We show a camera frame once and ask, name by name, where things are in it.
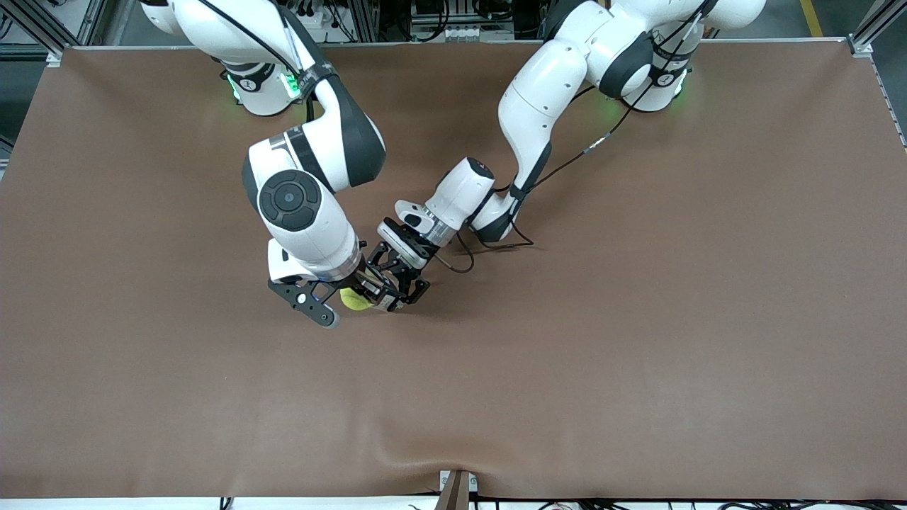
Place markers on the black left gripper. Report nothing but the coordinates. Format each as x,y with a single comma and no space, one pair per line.
401,256

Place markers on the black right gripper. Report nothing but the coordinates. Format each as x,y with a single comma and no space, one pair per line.
370,283

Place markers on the yellow-green tennis ball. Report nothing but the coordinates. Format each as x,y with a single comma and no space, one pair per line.
352,301

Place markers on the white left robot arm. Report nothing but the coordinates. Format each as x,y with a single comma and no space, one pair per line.
538,99

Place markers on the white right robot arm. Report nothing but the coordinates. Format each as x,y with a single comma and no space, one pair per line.
312,219

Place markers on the small white socket strip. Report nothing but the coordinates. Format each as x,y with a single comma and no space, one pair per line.
460,32

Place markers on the brown table mat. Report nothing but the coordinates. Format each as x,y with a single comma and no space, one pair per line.
638,354

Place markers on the white power strip with plugs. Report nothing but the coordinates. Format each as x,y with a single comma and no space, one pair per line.
329,20

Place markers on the brown clamp bar with bracket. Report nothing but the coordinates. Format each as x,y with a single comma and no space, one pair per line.
454,496

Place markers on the aluminium frame post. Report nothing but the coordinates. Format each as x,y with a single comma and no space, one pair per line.
875,25
39,28

